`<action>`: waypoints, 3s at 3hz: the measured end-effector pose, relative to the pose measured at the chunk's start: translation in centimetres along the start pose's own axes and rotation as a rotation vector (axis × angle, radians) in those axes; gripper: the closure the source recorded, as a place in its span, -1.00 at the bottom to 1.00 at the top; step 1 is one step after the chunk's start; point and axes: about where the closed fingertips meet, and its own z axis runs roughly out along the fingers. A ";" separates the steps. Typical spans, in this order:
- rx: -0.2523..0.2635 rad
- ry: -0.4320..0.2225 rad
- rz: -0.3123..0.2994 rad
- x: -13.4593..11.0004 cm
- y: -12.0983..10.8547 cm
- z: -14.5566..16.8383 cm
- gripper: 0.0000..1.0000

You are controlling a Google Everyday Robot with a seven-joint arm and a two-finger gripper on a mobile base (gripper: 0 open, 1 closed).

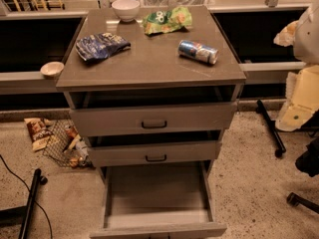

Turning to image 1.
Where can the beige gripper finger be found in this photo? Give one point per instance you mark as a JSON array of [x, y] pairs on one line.
[[302, 99], [286, 36]]

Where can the blue silver redbull can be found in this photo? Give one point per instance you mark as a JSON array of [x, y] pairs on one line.
[[197, 51]]

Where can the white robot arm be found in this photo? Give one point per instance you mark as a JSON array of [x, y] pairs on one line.
[[306, 44]]

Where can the grey top drawer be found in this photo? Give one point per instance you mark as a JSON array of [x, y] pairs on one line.
[[135, 111]]

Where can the grey drawer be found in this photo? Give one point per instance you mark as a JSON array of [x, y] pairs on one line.
[[132, 149], [158, 201], [135, 111]]

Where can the grey drawer cabinet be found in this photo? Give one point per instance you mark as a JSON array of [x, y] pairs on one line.
[[151, 62]]

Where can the grey bottom drawer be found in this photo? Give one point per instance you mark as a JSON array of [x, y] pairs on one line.
[[158, 201]]

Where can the grey middle drawer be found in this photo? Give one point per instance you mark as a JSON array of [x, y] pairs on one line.
[[132, 149]]

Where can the black stand leg right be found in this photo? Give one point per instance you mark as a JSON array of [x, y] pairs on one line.
[[279, 146]]

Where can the black stand leg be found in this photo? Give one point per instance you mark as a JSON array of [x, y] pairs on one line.
[[279, 146], [22, 215]]

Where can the black chair base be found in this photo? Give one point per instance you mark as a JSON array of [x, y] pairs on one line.
[[308, 162]]

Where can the green snack bag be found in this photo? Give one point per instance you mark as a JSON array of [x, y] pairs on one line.
[[167, 21]]

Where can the blue chip bag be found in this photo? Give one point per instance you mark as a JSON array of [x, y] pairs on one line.
[[101, 46]]

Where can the brown snack bag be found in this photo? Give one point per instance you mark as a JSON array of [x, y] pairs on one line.
[[39, 132]]

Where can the black stand leg left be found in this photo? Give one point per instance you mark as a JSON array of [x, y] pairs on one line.
[[22, 215]]

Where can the wire mesh basket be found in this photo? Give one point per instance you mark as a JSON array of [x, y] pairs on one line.
[[65, 147]]

